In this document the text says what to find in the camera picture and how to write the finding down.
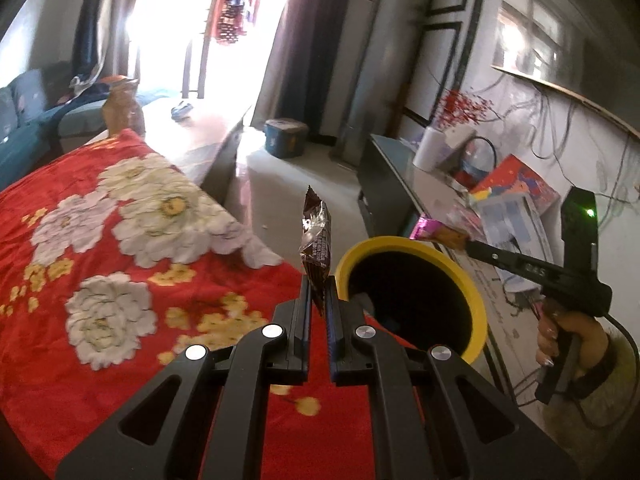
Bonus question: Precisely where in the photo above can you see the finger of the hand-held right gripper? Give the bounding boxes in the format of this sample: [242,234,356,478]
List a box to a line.
[462,237,521,274]

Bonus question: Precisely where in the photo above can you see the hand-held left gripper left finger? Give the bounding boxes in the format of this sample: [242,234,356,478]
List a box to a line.
[55,275,313,480]

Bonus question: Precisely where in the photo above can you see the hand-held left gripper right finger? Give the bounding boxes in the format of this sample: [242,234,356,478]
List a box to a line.
[324,280,583,480]

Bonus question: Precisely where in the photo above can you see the brown snack wrapper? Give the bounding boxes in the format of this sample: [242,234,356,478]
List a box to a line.
[298,185,333,317]

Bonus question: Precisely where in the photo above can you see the pink snack wrapper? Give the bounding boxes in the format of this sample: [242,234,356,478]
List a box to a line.
[409,214,469,251]

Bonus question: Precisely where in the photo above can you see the yellow trash bin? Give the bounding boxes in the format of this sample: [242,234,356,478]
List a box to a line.
[334,236,488,365]

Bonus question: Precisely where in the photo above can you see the person's right forearm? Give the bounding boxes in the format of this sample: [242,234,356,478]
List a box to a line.
[542,332,640,480]

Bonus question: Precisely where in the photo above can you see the person's right hand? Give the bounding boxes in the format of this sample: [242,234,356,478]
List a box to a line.
[535,297,613,381]

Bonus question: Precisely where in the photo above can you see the papers on side cabinet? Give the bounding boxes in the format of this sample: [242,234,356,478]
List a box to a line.
[472,195,551,267]

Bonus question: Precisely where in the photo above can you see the red paper booklet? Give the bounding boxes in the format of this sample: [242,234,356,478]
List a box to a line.
[470,154,561,211]

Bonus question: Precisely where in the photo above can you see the white flat device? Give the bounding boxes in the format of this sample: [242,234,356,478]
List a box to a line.
[440,125,479,166]

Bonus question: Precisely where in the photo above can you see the white paper roll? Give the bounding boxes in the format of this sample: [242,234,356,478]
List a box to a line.
[412,126,449,174]

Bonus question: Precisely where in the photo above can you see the black glass television stand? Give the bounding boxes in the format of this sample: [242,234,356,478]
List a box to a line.
[356,132,551,411]

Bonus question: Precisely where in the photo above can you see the red berry branches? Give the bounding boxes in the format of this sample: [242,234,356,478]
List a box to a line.
[435,89,496,129]

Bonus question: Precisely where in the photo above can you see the blue storage box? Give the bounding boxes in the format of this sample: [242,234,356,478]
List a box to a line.
[264,118,309,160]

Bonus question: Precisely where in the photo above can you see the grey coffee table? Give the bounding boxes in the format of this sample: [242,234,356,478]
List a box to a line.
[87,97,253,211]

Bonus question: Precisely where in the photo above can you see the grey standing air conditioner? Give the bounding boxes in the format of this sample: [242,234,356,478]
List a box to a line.
[332,0,441,169]

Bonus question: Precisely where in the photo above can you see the grey curtain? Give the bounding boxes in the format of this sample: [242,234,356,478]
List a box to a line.
[250,0,361,144]

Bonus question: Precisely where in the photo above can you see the brown framed glass door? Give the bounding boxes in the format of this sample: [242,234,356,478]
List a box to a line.
[130,0,301,106]

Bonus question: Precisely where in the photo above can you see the red floral blanket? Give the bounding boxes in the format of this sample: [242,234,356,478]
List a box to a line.
[0,129,426,480]

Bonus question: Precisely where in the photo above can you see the brown paper bag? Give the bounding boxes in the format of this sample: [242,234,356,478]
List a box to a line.
[101,76,146,137]

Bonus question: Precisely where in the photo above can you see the hanging clothes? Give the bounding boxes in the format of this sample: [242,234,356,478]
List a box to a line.
[212,0,266,47]

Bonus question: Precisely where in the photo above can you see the blue sofa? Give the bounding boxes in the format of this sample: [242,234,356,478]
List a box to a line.
[0,67,108,189]

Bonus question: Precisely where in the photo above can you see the dark blue curtain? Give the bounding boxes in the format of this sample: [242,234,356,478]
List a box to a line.
[70,0,151,91]

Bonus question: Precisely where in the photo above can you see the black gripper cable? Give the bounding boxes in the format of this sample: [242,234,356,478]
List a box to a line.
[575,312,640,433]

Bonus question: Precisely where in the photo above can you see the black looped cable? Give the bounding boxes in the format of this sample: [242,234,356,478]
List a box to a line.
[465,136,499,182]

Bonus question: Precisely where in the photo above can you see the hanging wall cables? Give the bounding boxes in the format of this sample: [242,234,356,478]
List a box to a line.
[500,85,640,221]

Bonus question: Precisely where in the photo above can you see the wall mounted television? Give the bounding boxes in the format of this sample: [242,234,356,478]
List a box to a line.
[490,0,640,142]

